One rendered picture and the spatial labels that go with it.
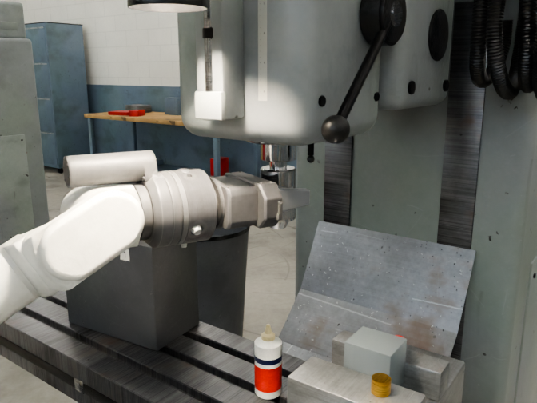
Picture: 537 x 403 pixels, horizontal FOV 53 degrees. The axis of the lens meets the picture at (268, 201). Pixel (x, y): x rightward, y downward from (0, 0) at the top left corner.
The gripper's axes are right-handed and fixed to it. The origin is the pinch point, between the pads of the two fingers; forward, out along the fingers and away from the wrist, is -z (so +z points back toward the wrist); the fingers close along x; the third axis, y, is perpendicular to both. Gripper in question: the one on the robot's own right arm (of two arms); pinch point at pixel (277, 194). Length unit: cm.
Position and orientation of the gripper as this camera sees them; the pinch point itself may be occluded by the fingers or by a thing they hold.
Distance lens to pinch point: 71.0
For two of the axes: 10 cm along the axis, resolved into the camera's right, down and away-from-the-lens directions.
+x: -5.2, -2.0, 8.3
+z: -8.5, 1.1, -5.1
